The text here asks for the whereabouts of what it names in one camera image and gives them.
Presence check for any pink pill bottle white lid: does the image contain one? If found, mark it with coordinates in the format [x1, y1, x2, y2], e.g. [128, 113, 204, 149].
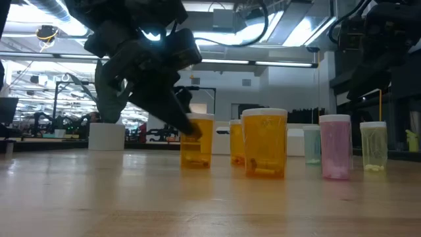
[318, 114, 353, 180]

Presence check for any silver ceiling duct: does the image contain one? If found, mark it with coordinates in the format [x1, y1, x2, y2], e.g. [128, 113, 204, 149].
[28, 0, 72, 22]

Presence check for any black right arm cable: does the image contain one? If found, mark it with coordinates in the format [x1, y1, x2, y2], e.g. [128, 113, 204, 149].
[328, 0, 368, 44]

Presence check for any lime green bottle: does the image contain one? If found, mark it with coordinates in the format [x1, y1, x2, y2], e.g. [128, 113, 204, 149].
[405, 129, 420, 153]

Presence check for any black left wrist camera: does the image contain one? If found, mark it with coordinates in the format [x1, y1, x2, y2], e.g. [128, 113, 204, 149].
[164, 28, 203, 72]

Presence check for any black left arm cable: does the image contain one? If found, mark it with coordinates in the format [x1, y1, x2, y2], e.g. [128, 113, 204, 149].
[193, 0, 270, 47]

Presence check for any green artificial plant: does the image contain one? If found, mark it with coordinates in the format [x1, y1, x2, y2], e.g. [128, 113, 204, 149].
[67, 59, 132, 124]

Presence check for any orange pill bottle white lid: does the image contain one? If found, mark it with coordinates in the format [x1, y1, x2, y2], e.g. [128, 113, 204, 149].
[180, 113, 215, 170]
[229, 118, 246, 166]
[241, 107, 288, 180]

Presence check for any black aluminium table frame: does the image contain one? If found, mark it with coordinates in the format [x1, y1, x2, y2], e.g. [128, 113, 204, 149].
[78, 140, 182, 152]

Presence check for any teal pill bottle white lid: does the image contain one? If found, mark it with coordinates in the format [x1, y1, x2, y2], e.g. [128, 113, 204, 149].
[302, 124, 322, 165]

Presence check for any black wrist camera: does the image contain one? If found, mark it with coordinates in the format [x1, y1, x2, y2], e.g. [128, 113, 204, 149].
[164, 28, 203, 72]
[337, 16, 366, 51]

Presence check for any grey ceiling box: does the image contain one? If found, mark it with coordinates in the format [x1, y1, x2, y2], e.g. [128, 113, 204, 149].
[212, 8, 235, 33]

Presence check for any yellow ceiling cable reel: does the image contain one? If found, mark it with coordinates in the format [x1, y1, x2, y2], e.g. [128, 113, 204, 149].
[35, 24, 61, 53]

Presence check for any yellow pill bottle white lid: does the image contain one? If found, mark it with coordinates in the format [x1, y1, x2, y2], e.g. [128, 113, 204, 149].
[359, 121, 388, 172]

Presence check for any black monitor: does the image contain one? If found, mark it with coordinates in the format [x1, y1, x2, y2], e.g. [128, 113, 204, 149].
[0, 97, 20, 125]

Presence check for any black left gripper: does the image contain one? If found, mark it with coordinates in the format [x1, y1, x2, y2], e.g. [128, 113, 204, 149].
[100, 38, 203, 140]

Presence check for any white plastic bin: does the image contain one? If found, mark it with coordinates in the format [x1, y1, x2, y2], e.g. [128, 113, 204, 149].
[286, 123, 305, 157]
[212, 120, 231, 155]

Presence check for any long ceiling light bar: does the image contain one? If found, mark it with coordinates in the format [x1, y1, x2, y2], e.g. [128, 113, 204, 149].
[0, 51, 318, 69]

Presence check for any white plant pot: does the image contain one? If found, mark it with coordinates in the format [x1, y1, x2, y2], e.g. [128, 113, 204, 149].
[87, 122, 126, 151]

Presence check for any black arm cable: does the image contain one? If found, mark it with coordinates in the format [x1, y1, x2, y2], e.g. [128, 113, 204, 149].
[328, 0, 368, 44]
[193, 0, 270, 47]

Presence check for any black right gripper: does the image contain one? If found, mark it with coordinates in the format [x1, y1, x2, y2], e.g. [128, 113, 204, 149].
[347, 39, 415, 101]

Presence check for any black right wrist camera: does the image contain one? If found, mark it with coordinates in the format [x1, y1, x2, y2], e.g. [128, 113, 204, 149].
[337, 16, 366, 51]

